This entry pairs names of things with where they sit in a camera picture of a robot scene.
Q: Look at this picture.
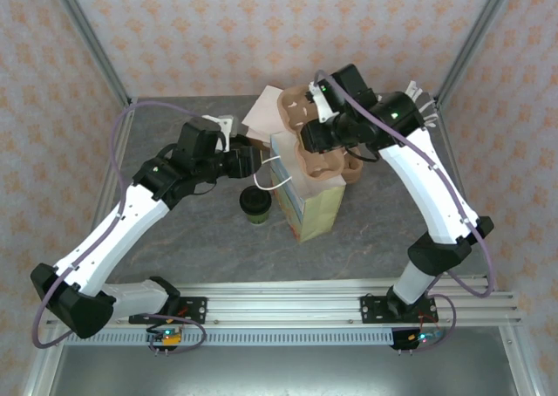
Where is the printed paper gift bag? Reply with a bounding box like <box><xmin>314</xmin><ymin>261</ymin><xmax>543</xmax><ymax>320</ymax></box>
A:
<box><xmin>252</xmin><ymin>133</ymin><xmax>350</xmax><ymax>245</ymax></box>

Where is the brown cardboard napkin box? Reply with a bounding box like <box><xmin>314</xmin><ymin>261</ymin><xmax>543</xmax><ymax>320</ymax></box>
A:
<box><xmin>248</xmin><ymin>134</ymin><xmax>274</xmax><ymax>151</ymax></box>

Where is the white paper napkin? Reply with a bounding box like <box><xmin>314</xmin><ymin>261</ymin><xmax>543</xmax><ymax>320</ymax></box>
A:
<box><xmin>245</xmin><ymin>125</ymin><xmax>274</xmax><ymax>142</ymax></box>
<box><xmin>242</xmin><ymin>85</ymin><xmax>289</xmax><ymax>138</ymax></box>

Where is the small electronics board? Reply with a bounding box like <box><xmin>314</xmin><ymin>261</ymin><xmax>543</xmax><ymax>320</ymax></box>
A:
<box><xmin>390</xmin><ymin>328</ymin><xmax>446</xmax><ymax>354</ymax></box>
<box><xmin>146</xmin><ymin>325</ymin><xmax>184</xmax><ymax>354</ymax></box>

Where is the grey metal sheet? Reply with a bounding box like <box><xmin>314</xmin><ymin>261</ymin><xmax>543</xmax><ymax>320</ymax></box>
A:
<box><xmin>47</xmin><ymin>345</ymin><xmax>518</xmax><ymax>396</ymax></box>

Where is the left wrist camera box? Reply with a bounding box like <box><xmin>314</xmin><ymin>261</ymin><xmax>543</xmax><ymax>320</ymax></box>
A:
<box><xmin>201</xmin><ymin>113</ymin><xmax>240</xmax><ymax>139</ymax></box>

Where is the aluminium table side rail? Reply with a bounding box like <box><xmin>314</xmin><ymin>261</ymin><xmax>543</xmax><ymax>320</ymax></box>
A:
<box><xmin>82</xmin><ymin>98</ymin><xmax>139</xmax><ymax>266</ymax></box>

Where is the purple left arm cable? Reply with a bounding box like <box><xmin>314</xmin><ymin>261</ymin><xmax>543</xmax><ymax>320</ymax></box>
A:
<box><xmin>31</xmin><ymin>101</ymin><xmax>208</xmax><ymax>356</ymax></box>

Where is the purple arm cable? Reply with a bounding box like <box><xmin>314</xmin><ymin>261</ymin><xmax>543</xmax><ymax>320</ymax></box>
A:
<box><xmin>31</xmin><ymin>101</ymin><xmax>208</xmax><ymax>356</ymax></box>
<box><xmin>313</xmin><ymin>68</ymin><xmax>498</xmax><ymax>353</ymax></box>

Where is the aluminium frame post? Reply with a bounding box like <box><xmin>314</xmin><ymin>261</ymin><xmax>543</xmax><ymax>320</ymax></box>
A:
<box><xmin>434</xmin><ymin>0</ymin><xmax>521</xmax><ymax>109</ymax></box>
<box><xmin>45</xmin><ymin>0</ymin><xmax>134</xmax><ymax>109</ymax></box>

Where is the slotted grey cable duct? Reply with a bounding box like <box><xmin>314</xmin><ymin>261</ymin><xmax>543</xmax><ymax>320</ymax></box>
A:
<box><xmin>65</xmin><ymin>329</ymin><xmax>396</xmax><ymax>347</ymax></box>

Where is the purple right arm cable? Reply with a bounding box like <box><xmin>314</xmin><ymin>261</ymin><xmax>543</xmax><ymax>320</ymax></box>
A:
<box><xmin>313</xmin><ymin>68</ymin><xmax>498</xmax><ymax>353</ymax></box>

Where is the aluminium lower frame bar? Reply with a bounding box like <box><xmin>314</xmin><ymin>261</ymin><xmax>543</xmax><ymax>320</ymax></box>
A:
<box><xmin>499</xmin><ymin>325</ymin><xmax>540</xmax><ymax>396</ymax></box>
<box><xmin>24</xmin><ymin>325</ymin><xmax>66</xmax><ymax>396</ymax></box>

